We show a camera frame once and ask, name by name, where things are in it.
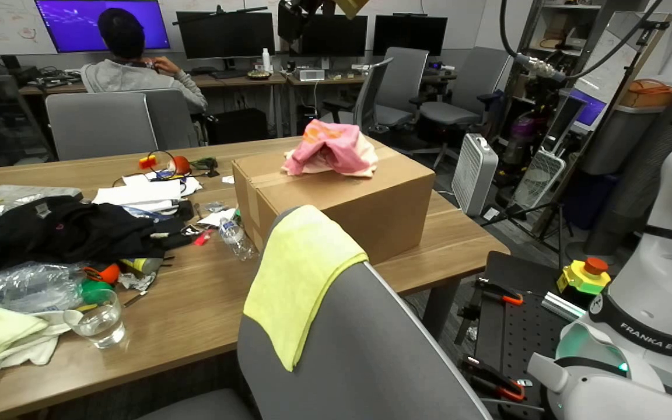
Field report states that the purple lit monitor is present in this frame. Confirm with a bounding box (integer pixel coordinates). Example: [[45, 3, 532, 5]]
[[32, 0, 173, 55]]

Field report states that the orange red toy object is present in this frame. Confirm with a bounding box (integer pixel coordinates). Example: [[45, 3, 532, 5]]
[[136, 151, 193, 178]]

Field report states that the yellow cloth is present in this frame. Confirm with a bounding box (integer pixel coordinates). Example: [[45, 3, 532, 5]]
[[241, 202, 372, 373]]

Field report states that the clear water bottle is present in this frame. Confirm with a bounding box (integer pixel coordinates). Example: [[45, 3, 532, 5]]
[[218, 207, 256, 264]]

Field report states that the grey-framed mesh office chair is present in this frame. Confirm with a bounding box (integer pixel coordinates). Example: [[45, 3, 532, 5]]
[[136, 202, 495, 420]]

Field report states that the wooden office desk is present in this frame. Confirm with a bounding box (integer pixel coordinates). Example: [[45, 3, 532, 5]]
[[191, 71, 291, 138]]

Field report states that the clear plastic cup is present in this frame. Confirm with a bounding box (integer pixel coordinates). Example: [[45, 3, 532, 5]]
[[65, 295, 130, 353]]

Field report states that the white paper stack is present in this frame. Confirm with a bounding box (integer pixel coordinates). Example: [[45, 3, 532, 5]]
[[91, 172, 205, 218]]

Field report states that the seated person in grey hoodie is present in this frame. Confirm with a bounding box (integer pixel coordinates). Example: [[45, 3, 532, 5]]
[[79, 8, 208, 108]]

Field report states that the grey bin with orange lid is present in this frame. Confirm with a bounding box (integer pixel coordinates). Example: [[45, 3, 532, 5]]
[[581, 78, 672, 178]]

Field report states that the green plastic object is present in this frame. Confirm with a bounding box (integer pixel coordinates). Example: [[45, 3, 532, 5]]
[[77, 277, 117, 307]]

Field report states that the brown cardboard box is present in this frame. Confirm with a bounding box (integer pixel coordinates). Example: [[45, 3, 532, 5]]
[[231, 138, 436, 265]]

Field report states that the orange-handled black clamp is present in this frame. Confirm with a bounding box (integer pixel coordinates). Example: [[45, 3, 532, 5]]
[[463, 354, 530, 405], [474, 275, 526, 307]]

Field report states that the black bag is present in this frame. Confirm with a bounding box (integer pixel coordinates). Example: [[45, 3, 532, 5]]
[[204, 108, 270, 146]]

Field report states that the black computer monitor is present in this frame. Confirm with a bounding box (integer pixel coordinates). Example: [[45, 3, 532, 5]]
[[372, 11, 451, 59], [176, 9, 276, 59], [285, 11, 372, 59]]

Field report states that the clear plastic bag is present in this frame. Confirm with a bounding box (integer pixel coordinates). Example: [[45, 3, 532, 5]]
[[0, 262, 88, 313]]

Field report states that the blue screen display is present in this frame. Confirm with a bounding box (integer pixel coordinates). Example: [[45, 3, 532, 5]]
[[569, 87, 609, 131]]

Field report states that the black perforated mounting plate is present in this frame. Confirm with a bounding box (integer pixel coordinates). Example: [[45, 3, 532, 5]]
[[455, 250, 588, 420]]

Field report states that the white slatted appliance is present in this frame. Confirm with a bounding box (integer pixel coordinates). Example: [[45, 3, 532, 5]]
[[511, 146, 569, 209]]

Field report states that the pink and orange shirt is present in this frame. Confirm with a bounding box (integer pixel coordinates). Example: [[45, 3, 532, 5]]
[[280, 116, 376, 178]]

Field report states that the yellow red emergency stop button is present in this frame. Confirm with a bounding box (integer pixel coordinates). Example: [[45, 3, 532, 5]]
[[558, 254, 613, 296]]

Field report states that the grey cloth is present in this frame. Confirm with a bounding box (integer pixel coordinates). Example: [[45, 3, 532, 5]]
[[0, 184, 84, 207]]

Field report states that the black clothing pile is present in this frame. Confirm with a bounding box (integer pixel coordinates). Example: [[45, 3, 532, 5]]
[[0, 194, 197, 277]]

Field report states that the white air purifier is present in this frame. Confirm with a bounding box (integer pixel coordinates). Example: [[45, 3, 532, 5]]
[[451, 131, 501, 218]]

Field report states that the orange plastic cap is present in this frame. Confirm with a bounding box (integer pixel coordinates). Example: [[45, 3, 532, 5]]
[[82, 264, 123, 288]]

